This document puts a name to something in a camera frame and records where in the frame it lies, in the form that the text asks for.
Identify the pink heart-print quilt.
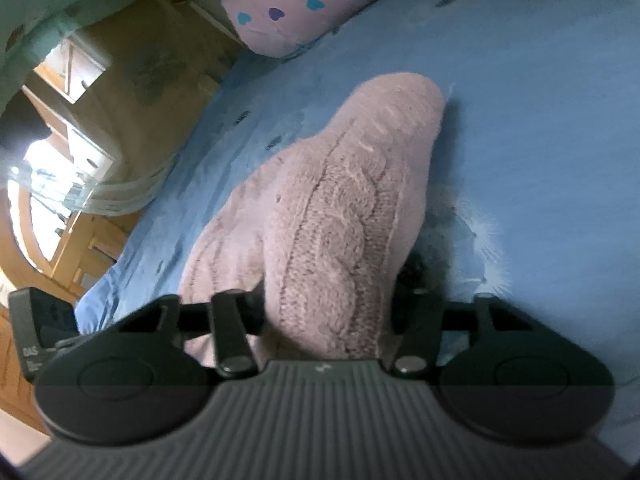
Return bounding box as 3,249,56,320
221,0,468,59

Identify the blue floral bed sheet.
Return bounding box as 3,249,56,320
75,0,640,466

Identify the pink knitted cardigan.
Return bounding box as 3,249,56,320
176,72,449,368

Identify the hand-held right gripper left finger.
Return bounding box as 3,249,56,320
119,287,267,379

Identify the wooden cabinet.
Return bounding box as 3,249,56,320
20,0,241,301

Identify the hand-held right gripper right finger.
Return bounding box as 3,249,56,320
390,289,532,378

